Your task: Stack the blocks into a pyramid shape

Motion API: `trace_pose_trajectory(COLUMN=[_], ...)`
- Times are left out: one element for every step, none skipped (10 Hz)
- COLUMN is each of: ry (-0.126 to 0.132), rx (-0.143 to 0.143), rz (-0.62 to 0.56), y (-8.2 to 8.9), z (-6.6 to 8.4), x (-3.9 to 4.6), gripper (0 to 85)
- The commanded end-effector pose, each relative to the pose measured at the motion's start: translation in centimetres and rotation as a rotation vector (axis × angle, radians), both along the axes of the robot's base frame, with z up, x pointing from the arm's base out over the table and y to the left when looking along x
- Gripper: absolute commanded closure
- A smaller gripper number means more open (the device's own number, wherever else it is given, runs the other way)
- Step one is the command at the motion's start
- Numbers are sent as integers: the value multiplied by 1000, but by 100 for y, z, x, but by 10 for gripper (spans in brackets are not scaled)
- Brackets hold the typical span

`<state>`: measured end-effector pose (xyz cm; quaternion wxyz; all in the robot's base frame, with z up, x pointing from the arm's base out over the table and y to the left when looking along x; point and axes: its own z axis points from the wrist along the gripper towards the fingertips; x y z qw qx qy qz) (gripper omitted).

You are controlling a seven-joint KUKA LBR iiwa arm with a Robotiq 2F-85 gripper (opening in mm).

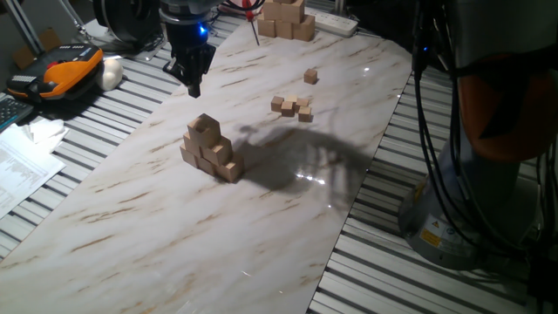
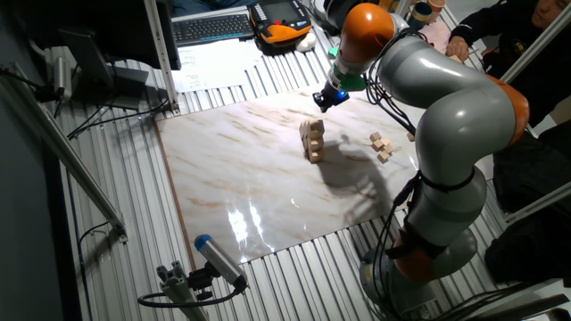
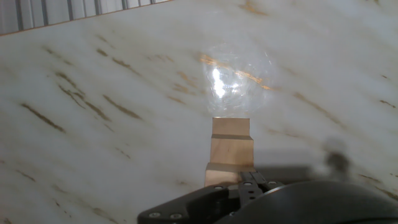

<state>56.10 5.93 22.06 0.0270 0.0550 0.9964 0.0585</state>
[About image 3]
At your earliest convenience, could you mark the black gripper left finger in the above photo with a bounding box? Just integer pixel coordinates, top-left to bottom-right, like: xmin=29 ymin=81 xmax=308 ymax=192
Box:
xmin=137 ymin=171 xmax=255 ymax=224

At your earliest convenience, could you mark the marble pattern board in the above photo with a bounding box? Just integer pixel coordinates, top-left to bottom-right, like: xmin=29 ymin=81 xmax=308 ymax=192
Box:
xmin=0 ymin=0 xmax=398 ymax=224

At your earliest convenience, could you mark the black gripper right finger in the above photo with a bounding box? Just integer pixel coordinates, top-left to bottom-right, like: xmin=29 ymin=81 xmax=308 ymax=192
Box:
xmin=250 ymin=170 xmax=285 ymax=193

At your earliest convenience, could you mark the large wooden cube block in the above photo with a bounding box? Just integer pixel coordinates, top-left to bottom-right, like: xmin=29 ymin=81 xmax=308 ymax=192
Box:
xmin=210 ymin=134 xmax=255 ymax=167
xmin=211 ymin=116 xmax=251 ymax=137
xmin=204 ymin=162 xmax=257 ymax=188

